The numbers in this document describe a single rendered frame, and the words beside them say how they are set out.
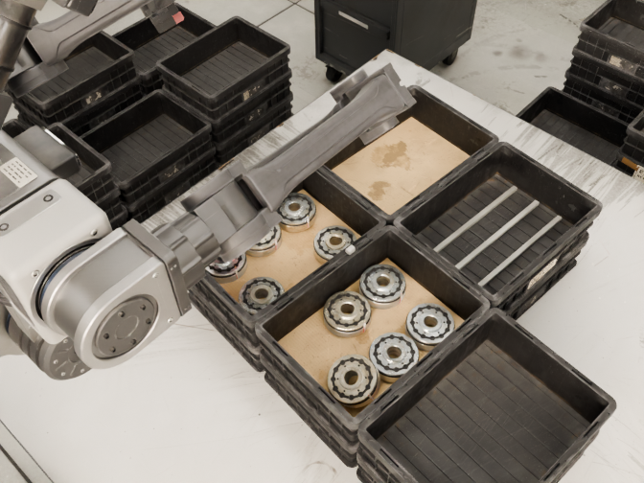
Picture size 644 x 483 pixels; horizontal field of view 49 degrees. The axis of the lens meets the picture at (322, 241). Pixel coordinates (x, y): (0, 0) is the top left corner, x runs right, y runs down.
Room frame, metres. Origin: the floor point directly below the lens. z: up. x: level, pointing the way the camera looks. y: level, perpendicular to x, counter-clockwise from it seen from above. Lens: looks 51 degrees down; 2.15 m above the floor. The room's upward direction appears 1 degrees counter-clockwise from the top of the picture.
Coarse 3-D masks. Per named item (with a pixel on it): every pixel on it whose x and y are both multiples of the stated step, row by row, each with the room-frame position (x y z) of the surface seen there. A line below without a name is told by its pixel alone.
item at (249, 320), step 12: (348, 192) 1.12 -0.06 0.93; (360, 204) 1.09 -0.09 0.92; (372, 216) 1.05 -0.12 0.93; (372, 228) 1.01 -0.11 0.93; (360, 240) 0.98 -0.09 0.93; (324, 264) 0.91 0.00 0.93; (312, 276) 0.88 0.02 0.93; (216, 288) 0.85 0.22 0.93; (228, 300) 0.82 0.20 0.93; (276, 300) 0.82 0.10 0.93; (240, 312) 0.79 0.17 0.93; (264, 312) 0.79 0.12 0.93; (252, 324) 0.77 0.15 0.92
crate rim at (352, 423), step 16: (368, 240) 0.98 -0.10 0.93; (352, 256) 0.93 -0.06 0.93; (432, 256) 0.93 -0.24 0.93; (448, 272) 0.88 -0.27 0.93; (304, 288) 0.85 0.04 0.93; (464, 288) 0.84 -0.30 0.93; (288, 304) 0.81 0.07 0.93; (448, 336) 0.73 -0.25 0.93; (272, 352) 0.71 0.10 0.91; (432, 352) 0.69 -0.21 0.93; (288, 368) 0.68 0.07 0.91; (416, 368) 0.66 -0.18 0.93; (400, 384) 0.62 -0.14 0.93; (320, 400) 0.61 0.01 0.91; (384, 400) 0.59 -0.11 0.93; (336, 416) 0.57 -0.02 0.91
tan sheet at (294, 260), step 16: (304, 192) 1.22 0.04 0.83; (320, 208) 1.16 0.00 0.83; (320, 224) 1.11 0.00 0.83; (336, 224) 1.11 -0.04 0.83; (288, 240) 1.06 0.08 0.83; (304, 240) 1.06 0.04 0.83; (272, 256) 1.01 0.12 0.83; (288, 256) 1.01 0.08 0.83; (304, 256) 1.01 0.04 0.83; (256, 272) 0.97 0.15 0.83; (272, 272) 0.97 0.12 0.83; (288, 272) 0.97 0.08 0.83; (304, 272) 0.96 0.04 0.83; (224, 288) 0.92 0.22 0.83; (240, 288) 0.92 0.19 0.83; (288, 288) 0.92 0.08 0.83
